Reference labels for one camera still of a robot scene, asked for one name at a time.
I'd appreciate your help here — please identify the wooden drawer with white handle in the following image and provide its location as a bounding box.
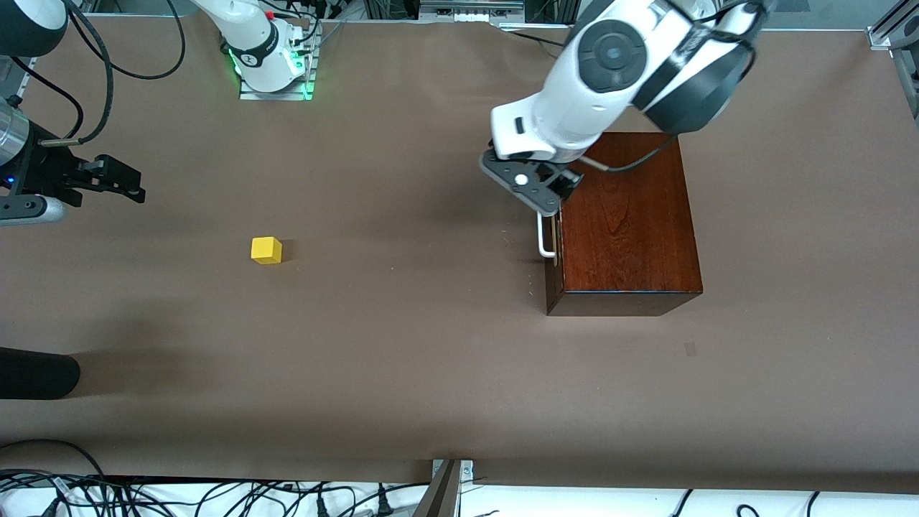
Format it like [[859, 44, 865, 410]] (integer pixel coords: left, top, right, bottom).
[[537, 205, 565, 289]]

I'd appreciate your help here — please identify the yellow cube block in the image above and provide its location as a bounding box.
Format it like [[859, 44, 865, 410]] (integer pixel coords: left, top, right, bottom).
[[251, 236, 284, 266]]

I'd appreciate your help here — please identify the dark brown wooden box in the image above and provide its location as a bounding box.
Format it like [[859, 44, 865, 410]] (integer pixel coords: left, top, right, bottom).
[[544, 131, 704, 317]]

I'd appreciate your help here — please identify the silver metal bar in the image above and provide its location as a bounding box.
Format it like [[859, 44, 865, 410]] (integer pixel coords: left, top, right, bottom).
[[419, 0, 526, 23]]

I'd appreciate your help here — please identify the black cylindrical object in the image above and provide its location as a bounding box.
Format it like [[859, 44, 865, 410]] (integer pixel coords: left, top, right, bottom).
[[0, 347, 81, 401]]

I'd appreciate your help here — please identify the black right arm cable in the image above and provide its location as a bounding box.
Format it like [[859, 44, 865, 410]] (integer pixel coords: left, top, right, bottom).
[[0, 0, 187, 146]]

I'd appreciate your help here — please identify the aluminium frame rail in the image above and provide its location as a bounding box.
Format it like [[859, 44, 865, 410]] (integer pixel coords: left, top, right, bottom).
[[867, 0, 919, 120], [0, 54, 35, 101]]

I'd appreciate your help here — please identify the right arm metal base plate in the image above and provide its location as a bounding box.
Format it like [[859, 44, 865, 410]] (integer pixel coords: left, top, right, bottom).
[[238, 39, 317, 102]]

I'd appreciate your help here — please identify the metal post with bracket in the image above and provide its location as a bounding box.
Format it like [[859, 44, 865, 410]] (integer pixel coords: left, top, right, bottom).
[[413, 458, 475, 517]]

